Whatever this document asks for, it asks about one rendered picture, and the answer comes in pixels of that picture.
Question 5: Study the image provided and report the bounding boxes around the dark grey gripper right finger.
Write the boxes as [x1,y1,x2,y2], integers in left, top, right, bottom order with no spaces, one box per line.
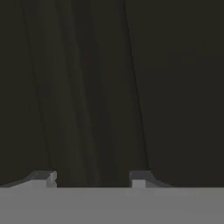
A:
[128,170,176,189]

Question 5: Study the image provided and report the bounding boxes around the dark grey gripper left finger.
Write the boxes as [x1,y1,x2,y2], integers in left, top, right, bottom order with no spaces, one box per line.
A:
[0,170,58,189]

